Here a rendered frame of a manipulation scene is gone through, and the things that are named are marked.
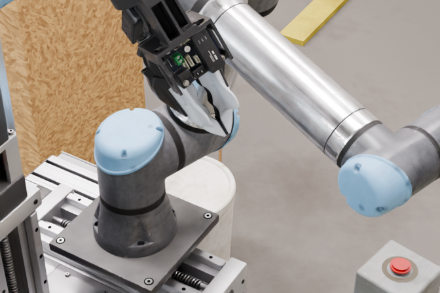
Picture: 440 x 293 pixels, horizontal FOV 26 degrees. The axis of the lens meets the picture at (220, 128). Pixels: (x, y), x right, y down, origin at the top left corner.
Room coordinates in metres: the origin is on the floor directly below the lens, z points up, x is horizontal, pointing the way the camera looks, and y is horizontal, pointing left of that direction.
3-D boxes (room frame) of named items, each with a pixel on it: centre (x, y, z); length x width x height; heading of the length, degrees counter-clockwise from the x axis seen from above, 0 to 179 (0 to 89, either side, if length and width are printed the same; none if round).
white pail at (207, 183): (2.14, 0.10, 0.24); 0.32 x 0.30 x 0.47; 149
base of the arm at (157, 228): (1.25, 0.15, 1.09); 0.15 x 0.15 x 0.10
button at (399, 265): (1.25, -0.34, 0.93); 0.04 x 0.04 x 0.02
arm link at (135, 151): (1.26, 0.15, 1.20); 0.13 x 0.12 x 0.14; 131
